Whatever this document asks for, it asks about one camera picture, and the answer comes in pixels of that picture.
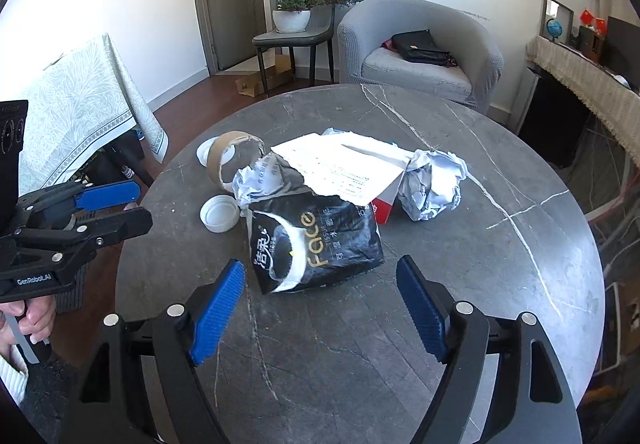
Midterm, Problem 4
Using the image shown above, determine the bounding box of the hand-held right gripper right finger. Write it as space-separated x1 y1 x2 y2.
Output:
396 255 583 444

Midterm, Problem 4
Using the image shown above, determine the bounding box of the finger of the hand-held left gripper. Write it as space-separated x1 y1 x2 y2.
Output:
17 180 141 225
15 207 153 255

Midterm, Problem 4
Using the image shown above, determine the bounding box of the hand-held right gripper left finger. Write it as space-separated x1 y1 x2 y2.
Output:
60 258 247 444

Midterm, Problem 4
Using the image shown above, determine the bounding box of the red and white carton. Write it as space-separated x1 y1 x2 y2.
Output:
369 174 406 225

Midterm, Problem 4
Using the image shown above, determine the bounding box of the black tissue packaging bag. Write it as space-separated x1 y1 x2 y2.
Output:
232 151 386 295

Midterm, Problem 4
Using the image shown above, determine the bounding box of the white paper sheet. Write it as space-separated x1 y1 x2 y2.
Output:
270 133 418 205

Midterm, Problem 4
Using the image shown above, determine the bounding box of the person's left hand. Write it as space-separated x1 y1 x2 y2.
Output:
0 295 57 361

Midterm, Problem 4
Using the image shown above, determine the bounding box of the table with green patterned tablecloth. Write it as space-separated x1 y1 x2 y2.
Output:
17 32 166 197

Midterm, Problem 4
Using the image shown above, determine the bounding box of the large white bottle cap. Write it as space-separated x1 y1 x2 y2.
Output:
200 194 242 233

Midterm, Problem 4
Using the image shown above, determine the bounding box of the small white dish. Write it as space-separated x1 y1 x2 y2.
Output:
196 136 236 168

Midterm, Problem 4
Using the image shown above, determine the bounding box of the cardboard tape roll core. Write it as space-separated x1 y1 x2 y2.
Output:
206 130 266 189

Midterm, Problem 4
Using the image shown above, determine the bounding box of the crumpled silver paper ball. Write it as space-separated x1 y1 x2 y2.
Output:
397 149 468 222

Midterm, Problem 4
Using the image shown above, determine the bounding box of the cardboard box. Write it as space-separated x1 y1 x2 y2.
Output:
235 54 293 98

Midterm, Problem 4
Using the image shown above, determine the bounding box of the black cabinet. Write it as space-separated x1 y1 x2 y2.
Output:
517 66 593 169

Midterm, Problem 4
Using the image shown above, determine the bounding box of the grey armchair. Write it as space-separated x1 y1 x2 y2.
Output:
336 0 505 117

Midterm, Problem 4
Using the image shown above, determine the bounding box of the grey dining chair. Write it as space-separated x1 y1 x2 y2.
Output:
251 0 337 97

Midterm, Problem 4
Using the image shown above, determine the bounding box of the potted plant in white pot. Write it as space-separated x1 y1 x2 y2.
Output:
271 0 367 34

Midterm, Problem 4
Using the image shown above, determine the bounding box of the black handbag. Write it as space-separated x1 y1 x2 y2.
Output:
391 30 451 67

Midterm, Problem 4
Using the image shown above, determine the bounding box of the beige lace cloth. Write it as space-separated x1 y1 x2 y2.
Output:
527 34 640 165

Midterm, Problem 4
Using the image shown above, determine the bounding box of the black monitor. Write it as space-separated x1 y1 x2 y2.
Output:
602 16 640 77

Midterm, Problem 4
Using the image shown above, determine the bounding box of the framed mirror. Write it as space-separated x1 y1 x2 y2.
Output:
542 0 575 44

